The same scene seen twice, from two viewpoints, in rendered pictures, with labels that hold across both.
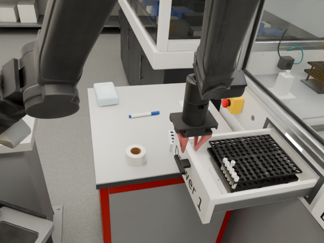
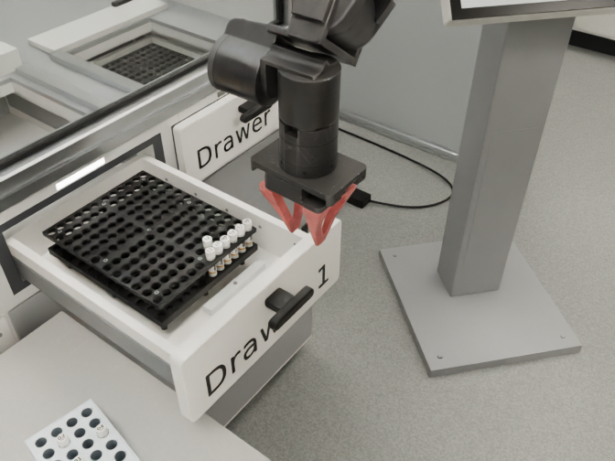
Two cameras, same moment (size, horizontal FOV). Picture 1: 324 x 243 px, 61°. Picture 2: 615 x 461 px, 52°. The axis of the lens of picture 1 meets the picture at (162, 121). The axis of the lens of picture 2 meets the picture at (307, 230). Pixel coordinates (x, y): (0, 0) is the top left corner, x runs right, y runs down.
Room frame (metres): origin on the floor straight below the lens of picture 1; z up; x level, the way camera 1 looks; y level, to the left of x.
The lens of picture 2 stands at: (0.83, 0.36, 1.45)
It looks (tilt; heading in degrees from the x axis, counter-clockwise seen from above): 41 degrees down; 235
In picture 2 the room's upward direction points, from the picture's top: straight up
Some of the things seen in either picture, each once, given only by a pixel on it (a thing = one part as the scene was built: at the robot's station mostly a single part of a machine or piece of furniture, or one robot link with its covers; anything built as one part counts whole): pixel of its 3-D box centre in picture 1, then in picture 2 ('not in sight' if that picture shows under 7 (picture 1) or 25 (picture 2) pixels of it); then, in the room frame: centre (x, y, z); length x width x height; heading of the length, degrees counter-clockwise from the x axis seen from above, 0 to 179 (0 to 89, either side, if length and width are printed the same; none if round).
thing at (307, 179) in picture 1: (252, 163); (149, 247); (0.64, -0.30, 0.86); 0.40 x 0.26 x 0.06; 108
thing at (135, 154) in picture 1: (135, 155); not in sight; (0.71, 0.08, 0.78); 0.07 x 0.07 x 0.04
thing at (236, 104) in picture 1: (233, 102); not in sight; (0.98, -0.28, 0.88); 0.07 x 0.05 x 0.07; 18
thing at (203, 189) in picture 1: (190, 170); (266, 311); (0.57, -0.10, 0.87); 0.29 x 0.02 x 0.11; 18
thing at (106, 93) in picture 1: (106, 93); not in sight; (1.11, 0.27, 0.78); 0.15 x 0.10 x 0.04; 23
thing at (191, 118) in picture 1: (194, 112); (307, 146); (0.53, -0.07, 1.11); 0.10 x 0.07 x 0.07; 107
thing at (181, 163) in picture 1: (183, 163); (283, 303); (0.57, -0.07, 0.91); 0.07 x 0.04 x 0.01; 18
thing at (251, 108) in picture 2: not in sight; (251, 109); (0.36, -0.47, 0.91); 0.07 x 0.04 x 0.01; 18
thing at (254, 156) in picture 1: (250, 163); (153, 247); (0.64, -0.29, 0.87); 0.22 x 0.18 x 0.06; 108
